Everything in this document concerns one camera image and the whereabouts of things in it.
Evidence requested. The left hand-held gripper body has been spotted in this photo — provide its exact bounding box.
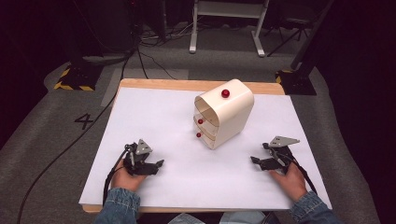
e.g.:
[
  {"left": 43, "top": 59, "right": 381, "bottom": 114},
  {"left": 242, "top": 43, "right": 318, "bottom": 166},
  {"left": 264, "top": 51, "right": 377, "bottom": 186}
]
[{"left": 123, "top": 138, "right": 154, "bottom": 175}]

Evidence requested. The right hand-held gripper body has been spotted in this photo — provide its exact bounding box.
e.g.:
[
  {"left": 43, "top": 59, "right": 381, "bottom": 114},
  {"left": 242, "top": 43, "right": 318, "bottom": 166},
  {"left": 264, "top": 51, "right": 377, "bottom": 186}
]
[{"left": 262, "top": 135, "right": 301, "bottom": 175}]

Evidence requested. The person's left hand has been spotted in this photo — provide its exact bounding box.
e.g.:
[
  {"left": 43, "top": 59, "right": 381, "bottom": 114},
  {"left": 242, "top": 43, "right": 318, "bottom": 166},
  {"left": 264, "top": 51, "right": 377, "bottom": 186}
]
[{"left": 110, "top": 159, "right": 148, "bottom": 193}]

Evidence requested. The person's right hand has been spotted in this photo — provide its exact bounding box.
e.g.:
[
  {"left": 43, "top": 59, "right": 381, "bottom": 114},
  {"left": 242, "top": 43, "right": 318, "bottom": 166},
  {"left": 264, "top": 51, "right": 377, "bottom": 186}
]
[{"left": 268, "top": 161, "right": 308, "bottom": 203}]

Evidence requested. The white table sheet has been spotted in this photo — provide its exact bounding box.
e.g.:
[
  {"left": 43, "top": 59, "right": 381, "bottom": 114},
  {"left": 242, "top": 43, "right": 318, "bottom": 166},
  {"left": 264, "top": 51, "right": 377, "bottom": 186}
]
[{"left": 78, "top": 86, "right": 333, "bottom": 210}]

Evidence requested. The cream drawer with red knob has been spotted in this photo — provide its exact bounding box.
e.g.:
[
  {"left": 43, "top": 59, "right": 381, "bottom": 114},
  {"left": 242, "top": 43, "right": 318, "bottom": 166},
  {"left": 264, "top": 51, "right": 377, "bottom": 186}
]
[
  {"left": 195, "top": 126, "right": 219, "bottom": 148},
  {"left": 193, "top": 113, "right": 220, "bottom": 135}
]

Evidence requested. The cream drawer cabinet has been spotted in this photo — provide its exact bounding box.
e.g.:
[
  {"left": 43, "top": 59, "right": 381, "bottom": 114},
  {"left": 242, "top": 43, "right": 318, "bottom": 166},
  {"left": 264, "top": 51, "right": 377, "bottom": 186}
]
[{"left": 192, "top": 77, "right": 255, "bottom": 151}]

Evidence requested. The black striped stand base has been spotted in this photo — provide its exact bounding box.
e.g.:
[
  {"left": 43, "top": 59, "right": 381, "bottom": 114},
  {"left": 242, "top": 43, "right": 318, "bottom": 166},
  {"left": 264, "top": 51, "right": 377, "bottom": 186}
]
[
  {"left": 275, "top": 69, "right": 318, "bottom": 96},
  {"left": 52, "top": 61, "right": 105, "bottom": 92}
]

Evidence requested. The black tripod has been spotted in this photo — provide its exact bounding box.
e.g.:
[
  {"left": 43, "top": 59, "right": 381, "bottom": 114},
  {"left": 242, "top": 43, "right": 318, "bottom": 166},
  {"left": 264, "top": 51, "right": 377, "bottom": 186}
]
[{"left": 266, "top": 15, "right": 316, "bottom": 58}]

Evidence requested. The black slanted stand pole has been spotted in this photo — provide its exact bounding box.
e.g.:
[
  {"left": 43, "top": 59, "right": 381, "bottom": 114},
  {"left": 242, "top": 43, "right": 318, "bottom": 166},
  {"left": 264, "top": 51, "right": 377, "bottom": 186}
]
[{"left": 290, "top": 0, "right": 336, "bottom": 72}]

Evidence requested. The black equipment box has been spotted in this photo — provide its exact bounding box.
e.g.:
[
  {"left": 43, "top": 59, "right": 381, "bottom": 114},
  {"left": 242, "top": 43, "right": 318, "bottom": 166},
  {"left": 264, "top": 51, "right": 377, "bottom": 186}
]
[{"left": 70, "top": 0, "right": 140, "bottom": 60}]

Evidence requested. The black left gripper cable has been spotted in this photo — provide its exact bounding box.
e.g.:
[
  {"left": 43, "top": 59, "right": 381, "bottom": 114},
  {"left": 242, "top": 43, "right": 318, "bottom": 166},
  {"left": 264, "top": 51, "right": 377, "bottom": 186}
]
[{"left": 102, "top": 143, "right": 132, "bottom": 207}]

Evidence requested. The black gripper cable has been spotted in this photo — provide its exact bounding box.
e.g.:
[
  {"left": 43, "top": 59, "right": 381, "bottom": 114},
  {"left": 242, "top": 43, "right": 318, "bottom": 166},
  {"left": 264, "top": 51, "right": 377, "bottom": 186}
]
[
  {"left": 102, "top": 143, "right": 132, "bottom": 207},
  {"left": 288, "top": 154, "right": 318, "bottom": 196}
]

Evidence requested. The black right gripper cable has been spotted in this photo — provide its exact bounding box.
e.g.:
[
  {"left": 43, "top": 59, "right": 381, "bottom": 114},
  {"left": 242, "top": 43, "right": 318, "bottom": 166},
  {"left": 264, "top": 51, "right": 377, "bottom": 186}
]
[{"left": 288, "top": 154, "right": 318, "bottom": 196}]

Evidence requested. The long black floor cable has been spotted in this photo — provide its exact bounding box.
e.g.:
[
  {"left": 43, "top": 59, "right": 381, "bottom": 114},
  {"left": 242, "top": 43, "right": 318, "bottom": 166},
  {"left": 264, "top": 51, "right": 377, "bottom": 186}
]
[{"left": 16, "top": 46, "right": 138, "bottom": 224}]

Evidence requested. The white metal stand frame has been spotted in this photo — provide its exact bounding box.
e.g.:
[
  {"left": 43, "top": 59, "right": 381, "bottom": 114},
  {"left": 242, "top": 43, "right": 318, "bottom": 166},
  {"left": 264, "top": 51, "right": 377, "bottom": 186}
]
[{"left": 189, "top": 0, "right": 271, "bottom": 58}]

